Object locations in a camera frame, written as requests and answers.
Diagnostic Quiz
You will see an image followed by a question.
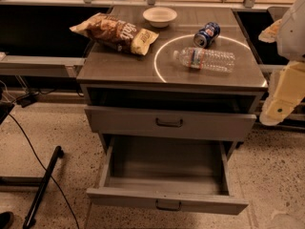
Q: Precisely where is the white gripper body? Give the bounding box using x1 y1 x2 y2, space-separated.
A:
259 61 305 126

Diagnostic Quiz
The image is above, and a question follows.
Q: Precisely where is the grey drawer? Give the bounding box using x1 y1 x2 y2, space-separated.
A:
85 106 256 141
87 135 248 215

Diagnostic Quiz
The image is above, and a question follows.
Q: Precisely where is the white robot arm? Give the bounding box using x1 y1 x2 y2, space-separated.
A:
258 0 305 126

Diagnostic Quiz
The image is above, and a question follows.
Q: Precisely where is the grey drawer cabinet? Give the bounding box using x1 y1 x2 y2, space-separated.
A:
77 8 267 146

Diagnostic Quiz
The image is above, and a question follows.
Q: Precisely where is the grey top drawer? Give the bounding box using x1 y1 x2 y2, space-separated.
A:
85 106 256 141

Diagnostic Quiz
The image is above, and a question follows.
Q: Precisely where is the clear plastic water bottle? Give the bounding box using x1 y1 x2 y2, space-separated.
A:
173 47 235 73

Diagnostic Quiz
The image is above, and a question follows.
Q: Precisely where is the blue soda can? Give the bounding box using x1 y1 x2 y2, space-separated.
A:
193 22 220 48

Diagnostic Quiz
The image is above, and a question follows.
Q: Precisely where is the white bowl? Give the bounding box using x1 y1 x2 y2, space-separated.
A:
143 7 177 28

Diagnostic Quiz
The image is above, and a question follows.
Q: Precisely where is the brown chip bag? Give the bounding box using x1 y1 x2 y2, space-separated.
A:
70 12 159 55

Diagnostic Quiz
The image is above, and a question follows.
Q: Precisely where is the black metal stand leg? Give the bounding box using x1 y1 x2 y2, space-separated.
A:
23 146 64 229

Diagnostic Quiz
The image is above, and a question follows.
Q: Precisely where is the black shoe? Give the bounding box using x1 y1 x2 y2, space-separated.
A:
0 212 14 229

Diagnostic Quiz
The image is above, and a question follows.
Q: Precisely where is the black floor cable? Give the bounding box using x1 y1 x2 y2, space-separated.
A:
8 113 81 229

